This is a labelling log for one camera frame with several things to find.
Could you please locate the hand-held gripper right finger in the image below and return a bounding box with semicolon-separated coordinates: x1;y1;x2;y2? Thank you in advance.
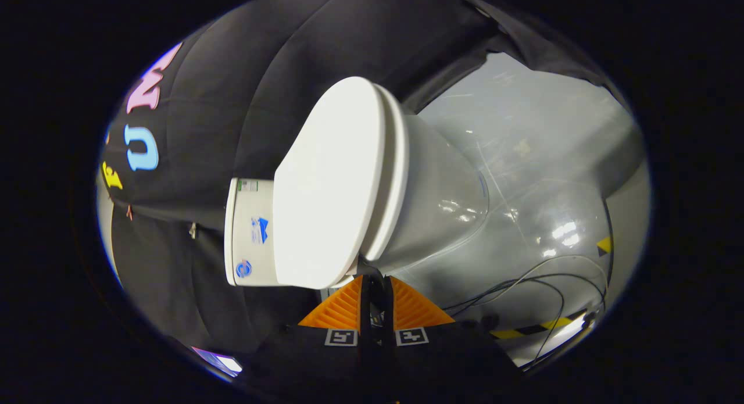
379;276;522;404

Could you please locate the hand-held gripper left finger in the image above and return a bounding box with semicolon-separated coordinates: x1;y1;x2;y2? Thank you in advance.
247;275;379;404

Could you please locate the white ceramic toilet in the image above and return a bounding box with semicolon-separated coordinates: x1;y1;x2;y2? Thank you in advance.
224;113;490;287

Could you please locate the white toilet seat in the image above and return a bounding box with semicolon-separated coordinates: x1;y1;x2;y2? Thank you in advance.
359;83;410;263

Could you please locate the black backdrop cloth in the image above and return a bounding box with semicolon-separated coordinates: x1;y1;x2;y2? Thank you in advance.
102;0;634;371

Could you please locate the black cable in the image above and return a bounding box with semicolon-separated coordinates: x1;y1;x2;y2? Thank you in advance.
442;273;608;370

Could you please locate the white cable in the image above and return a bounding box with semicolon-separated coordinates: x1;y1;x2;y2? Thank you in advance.
465;254;608;303

